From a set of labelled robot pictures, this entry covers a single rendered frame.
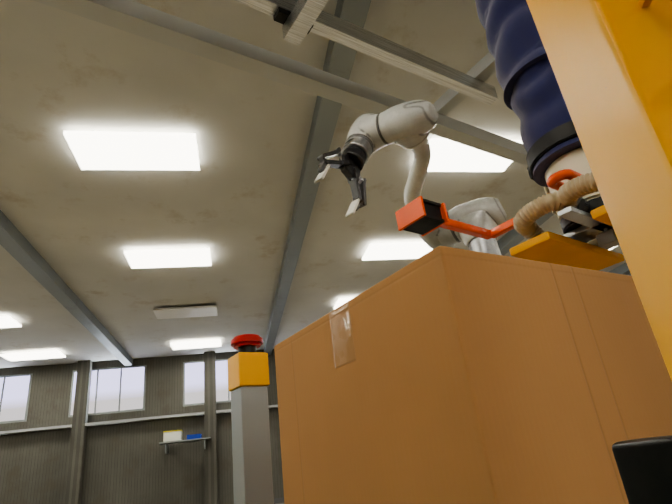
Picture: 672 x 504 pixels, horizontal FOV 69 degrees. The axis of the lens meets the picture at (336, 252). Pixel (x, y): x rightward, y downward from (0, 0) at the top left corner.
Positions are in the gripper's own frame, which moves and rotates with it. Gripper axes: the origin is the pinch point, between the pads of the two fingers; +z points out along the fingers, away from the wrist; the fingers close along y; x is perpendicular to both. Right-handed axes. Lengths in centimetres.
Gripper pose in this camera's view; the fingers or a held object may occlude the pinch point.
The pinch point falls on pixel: (335, 196)
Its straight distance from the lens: 136.5
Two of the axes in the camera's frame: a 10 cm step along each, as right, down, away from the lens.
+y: -6.3, -6.6, -4.0
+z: -2.9, 6.8, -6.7
